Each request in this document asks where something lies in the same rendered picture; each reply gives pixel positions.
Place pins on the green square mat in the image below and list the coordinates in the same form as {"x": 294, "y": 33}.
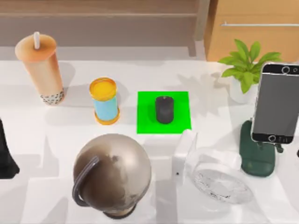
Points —
{"x": 144, "y": 116}

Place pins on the brown wooden shelf unit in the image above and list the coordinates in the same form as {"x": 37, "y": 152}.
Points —
{"x": 100, "y": 21}

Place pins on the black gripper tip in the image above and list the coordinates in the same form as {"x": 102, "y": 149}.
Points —
{"x": 5, "y": 154}

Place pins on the dark green phone stand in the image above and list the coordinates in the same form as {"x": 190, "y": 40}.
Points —
{"x": 255, "y": 154}

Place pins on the grey smartphone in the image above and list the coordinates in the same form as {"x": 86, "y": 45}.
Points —
{"x": 275, "y": 102}

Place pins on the brown globe on stand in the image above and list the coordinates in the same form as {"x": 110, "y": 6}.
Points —
{"x": 116, "y": 168}

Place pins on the black computer mouse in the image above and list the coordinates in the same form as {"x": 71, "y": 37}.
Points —
{"x": 164, "y": 109}

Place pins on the green plant in white pot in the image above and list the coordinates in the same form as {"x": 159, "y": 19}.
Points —
{"x": 245, "y": 67}

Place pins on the yellow and blue can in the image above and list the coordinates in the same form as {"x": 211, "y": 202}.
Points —
{"x": 105, "y": 102}

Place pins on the bubble tea cup with straw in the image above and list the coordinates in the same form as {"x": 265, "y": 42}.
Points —
{"x": 43, "y": 67}

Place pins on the wooden cupboard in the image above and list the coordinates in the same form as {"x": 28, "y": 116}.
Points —
{"x": 252, "y": 35}

